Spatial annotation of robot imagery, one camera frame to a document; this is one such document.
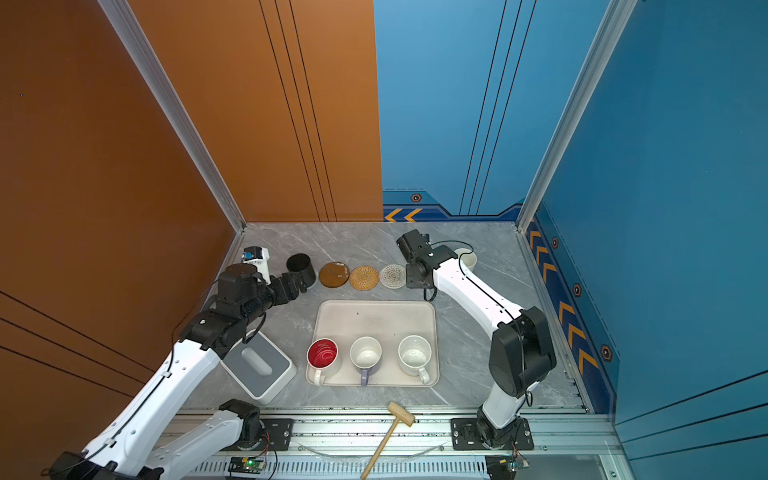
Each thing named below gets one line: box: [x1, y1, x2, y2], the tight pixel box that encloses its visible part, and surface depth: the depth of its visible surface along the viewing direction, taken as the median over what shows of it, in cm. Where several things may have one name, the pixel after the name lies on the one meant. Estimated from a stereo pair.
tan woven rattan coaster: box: [349, 265, 379, 291], surface depth 105 cm
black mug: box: [286, 253, 317, 289], surface depth 98 cm
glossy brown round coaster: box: [318, 262, 350, 289], surface depth 107 cm
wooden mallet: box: [361, 402, 415, 480], surface depth 77 cm
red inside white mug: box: [306, 338, 342, 386], surface depth 82 cm
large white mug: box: [398, 334, 433, 385], surface depth 82 cm
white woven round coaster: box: [379, 264, 407, 289], surface depth 105 cm
